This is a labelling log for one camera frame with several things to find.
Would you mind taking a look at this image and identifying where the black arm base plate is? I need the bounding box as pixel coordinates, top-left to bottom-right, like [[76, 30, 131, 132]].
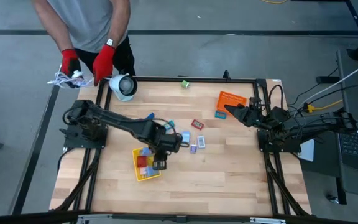
[[60, 124, 109, 149], [257, 129, 302, 154]]

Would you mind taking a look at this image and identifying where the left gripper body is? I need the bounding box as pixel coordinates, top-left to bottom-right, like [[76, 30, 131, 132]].
[[153, 131, 183, 161]]

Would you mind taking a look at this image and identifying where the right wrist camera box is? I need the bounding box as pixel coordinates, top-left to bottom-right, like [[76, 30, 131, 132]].
[[249, 96, 264, 110]]

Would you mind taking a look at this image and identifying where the person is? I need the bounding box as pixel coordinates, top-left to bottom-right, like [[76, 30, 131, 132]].
[[31, 0, 136, 88]]

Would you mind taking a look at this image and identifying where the white camera power cable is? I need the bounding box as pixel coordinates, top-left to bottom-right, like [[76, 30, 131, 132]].
[[47, 70, 94, 90]]

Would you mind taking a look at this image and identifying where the person's red gloved hand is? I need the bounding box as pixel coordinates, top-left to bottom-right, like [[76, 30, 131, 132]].
[[61, 49, 82, 79], [92, 44, 117, 87]]

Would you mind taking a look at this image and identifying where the yellow plastic basket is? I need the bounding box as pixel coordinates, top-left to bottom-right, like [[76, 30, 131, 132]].
[[131, 146, 162, 182]]

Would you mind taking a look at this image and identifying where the black power strip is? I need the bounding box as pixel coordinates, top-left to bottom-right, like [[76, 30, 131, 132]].
[[316, 75, 341, 84]]

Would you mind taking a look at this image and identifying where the yellow extension cable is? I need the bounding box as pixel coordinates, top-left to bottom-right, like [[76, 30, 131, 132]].
[[305, 99, 344, 113]]

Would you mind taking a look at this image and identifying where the orange plastic basket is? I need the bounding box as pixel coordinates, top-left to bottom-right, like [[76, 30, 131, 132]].
[[216, 90, 248, 118]]

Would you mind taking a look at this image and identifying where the white floor cable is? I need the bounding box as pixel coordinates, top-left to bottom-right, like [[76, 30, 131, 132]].
[[296, 56, 358, 108]]

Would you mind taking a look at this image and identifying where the black aluminium table frame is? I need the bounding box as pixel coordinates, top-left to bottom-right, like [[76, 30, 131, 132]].
[[50, 74, 312, 224]]

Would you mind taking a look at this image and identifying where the white flat panel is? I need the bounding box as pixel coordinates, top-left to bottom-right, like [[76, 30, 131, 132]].
[[298, 138, 315, 162]]

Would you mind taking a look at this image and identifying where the white dome security camera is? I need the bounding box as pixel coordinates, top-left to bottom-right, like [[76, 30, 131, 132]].
[[109, 73, 139, 102]]

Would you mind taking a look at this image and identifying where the red framed digital clock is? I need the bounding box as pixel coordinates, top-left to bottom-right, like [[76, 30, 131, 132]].
[[191, 119, 205, 131]]

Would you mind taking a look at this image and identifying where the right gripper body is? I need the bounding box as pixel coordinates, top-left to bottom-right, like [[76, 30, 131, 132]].
[[244, 105, 272, 129]]

